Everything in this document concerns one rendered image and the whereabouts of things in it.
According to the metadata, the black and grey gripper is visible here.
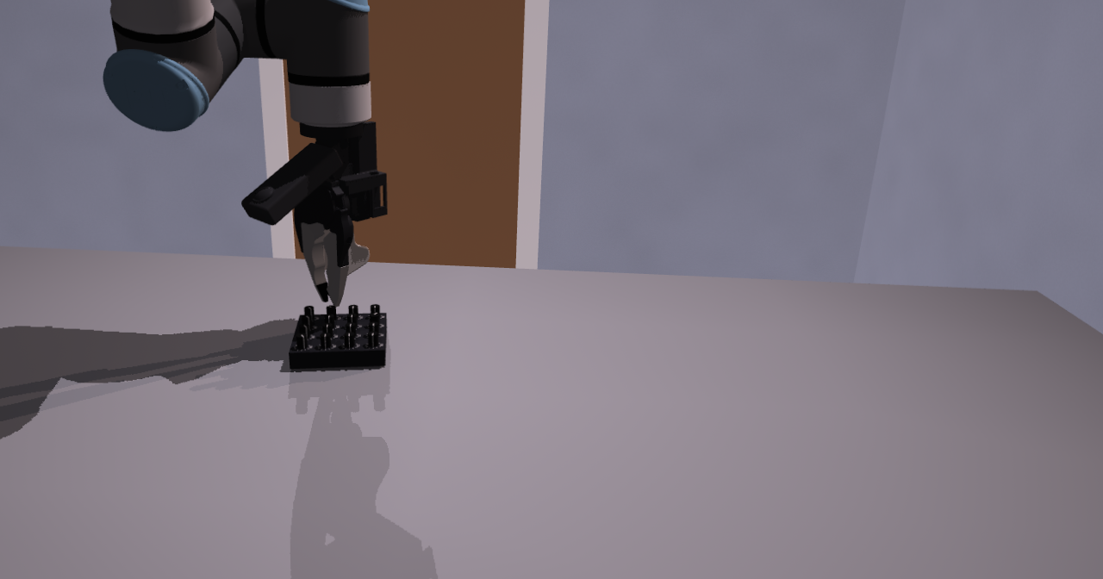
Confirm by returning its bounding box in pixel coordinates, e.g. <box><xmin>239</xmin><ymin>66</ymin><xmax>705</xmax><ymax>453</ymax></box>
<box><xmin>295</xmin><ymin>121</ymin><xmax>387</xmax><ymax>307</ymax></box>

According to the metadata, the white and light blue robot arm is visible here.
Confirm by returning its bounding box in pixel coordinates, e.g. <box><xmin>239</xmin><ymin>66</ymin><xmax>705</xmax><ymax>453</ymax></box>
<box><xmin>103</xmin><ymin>0</ymin><xmax>371</xmax><ymax>226</ymax></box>

